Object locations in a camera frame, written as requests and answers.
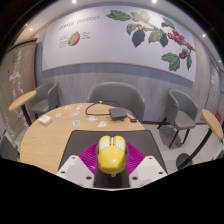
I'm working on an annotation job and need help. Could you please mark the small white box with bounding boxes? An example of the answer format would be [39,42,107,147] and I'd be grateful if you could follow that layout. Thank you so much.
[38,114,53,126]

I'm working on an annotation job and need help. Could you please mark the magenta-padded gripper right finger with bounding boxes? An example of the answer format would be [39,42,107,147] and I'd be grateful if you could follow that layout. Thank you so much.
[125,141,169,189]

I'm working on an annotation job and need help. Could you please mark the grey upholstered chair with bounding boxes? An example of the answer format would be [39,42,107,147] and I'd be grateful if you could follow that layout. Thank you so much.
[29,81,61,118]
[87,81,147,124]
[157,88,200,149]
[0,134,20,163]

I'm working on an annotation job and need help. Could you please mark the wooden wall board with writing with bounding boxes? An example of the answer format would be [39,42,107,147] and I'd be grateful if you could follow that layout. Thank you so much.
[0,41,38,141]

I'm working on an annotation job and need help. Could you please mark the coffee plant wall mural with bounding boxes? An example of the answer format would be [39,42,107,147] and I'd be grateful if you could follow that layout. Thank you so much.
[41,3,198,83]

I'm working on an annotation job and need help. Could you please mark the flat black device box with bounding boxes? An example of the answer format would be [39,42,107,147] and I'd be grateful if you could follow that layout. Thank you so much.
[108,106,129,121]

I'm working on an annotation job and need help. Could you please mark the small round wooden side table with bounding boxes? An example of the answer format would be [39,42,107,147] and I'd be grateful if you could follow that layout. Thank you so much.
[175,108,224,171]
[8,89,38,128]

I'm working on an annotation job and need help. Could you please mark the black cable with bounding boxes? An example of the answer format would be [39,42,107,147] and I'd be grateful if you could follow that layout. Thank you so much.
[84,100,121,117]

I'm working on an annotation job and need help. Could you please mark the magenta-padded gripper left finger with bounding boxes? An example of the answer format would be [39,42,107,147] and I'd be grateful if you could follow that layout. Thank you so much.
[55,141,101,188]

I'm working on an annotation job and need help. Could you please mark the ceiling spotlights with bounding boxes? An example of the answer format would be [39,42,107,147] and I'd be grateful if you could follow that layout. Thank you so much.
[28,0,207,38]

